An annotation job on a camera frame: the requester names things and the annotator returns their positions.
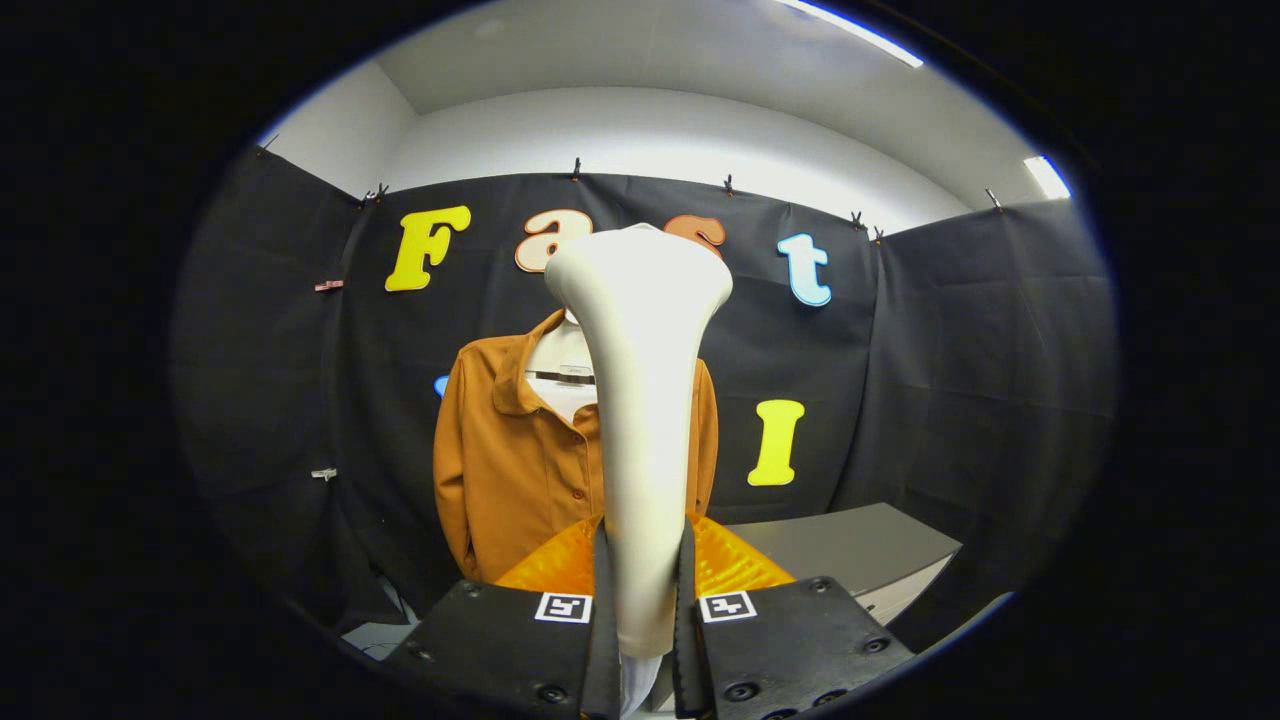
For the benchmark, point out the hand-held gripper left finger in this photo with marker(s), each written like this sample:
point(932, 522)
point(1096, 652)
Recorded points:
point(500, 645)

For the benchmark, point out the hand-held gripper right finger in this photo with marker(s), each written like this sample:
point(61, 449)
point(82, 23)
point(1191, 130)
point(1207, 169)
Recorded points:
point(790, 640)

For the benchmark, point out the brown button-up shirt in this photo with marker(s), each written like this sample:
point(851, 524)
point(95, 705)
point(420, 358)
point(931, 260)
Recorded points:
point(510, 480)

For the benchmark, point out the grey cabinet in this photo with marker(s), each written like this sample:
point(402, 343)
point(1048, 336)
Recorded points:
point(850, 550)

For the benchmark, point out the white mannequin torso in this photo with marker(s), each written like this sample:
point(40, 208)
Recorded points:
point(560, 355)

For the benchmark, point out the black backdrop cloth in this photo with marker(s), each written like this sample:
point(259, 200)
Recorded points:
point(950, 380)

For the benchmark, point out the row of black cloth clips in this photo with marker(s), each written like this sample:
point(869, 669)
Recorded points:
point(576, 169)

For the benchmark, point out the small ceiling light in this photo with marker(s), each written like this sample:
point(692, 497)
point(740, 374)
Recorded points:
point(1047, 177)

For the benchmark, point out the long ceiling light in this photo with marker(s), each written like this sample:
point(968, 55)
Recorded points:
point(850, 30)

